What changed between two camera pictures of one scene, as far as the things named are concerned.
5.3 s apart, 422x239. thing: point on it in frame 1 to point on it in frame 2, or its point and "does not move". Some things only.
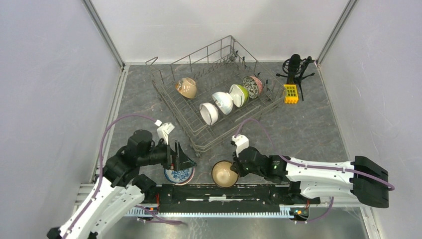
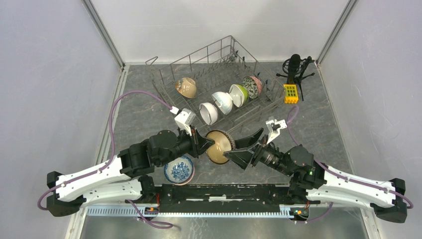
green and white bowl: [240, 95] does not move
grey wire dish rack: [211, 90] does not move
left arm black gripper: [183, 161] to [199, 144]
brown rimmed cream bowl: [222, 175] to [223, 142]
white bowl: [209, 112] does not move
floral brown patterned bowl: [253, 85] does not move
